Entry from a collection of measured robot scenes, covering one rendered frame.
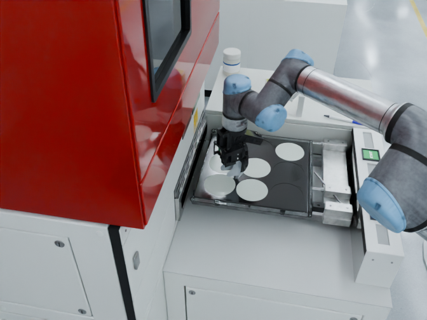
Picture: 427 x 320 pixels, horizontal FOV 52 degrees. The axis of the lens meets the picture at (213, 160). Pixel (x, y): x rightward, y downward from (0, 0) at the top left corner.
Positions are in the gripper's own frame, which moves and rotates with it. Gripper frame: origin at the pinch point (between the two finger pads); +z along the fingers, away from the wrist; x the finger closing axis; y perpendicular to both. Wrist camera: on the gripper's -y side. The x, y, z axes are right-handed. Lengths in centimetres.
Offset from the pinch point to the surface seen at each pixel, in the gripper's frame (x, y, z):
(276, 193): 12.1, -6.4, 1.4
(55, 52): 27, 51, -66
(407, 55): -144, -288, 92
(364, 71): -142, -230, 92
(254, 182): 4.8, -3.4, 1.3
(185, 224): 3.1, 21.0, 9.3
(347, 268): 40.6, -11.3, 9.3
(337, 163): 9.4, -35.1, 3.4
